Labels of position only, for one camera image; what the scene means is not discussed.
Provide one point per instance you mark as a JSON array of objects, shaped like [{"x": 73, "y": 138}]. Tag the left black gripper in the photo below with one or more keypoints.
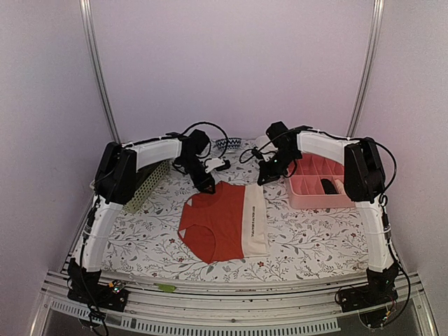
[{"x": 202, "y": 185}]

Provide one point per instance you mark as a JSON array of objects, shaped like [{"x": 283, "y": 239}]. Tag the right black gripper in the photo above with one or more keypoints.
[{"x": 269, "y": 174}]

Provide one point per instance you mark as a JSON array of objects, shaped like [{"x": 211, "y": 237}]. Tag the red cloth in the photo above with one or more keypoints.
[{"x": 229, "y": 224}]

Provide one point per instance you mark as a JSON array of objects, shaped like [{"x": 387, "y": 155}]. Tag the black striped underwear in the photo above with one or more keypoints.
[{"x": 328, "y": 187}]

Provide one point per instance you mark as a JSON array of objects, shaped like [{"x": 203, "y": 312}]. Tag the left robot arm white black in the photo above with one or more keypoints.
[{"x": 87, "y": 259}]

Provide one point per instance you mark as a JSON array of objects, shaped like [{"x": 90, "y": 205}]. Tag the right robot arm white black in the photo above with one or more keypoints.
[{"x": 365, "y": 185}]

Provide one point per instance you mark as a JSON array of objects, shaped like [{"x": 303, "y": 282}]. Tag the small white bowl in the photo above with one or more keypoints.
[{"x": 261, "y": 141}]

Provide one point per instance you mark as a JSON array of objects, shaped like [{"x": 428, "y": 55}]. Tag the pink divided organizer tray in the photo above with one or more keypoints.
[{"x": 304, "y": 187}]

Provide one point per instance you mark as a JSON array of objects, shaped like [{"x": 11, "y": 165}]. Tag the blue white zigzag bowl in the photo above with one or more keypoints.
[{"x": 229, "y": 144}]

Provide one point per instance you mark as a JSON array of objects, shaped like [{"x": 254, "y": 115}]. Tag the beige perforated plastic basket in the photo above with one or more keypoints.
[{"x": 147, "y": 185}]

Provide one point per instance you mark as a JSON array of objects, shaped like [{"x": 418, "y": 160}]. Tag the rolled beige cloth in tray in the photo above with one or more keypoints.
[{"x": 339, "y": 185}]

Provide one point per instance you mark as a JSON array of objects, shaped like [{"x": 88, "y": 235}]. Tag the green tape piece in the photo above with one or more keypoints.
[{"x": 166, "y": 288}]

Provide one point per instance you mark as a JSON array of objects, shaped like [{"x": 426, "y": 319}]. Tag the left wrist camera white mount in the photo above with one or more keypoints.
[{"x": 216, "y": 163}]

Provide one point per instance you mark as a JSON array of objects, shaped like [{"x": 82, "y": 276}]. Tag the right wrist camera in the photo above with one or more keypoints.
[{"x": 258, "y": 154}]

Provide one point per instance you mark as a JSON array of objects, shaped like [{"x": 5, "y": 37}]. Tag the right aluminium frame post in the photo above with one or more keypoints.
[{"x": 372, "y": 44}]

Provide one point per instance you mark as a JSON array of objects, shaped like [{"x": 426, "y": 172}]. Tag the aluminium frame post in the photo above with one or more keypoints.
[
  {"x": 91, "y": 40},
  {"x": 372, "y": 44}
]

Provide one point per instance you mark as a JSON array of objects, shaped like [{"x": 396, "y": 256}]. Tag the front aluminium rail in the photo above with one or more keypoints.
[{"x": 301, "y": 307}]

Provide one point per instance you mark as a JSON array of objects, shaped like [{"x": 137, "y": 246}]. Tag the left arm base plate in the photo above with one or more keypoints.
[{"x": 101, "y": 296}]

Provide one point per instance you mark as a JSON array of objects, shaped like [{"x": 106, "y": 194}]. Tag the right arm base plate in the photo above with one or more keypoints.
[{"x": 351, "y": 298}]

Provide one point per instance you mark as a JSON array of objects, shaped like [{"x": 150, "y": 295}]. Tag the left aluminium frame post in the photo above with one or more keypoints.
[{"x": 91, "y": 40}]

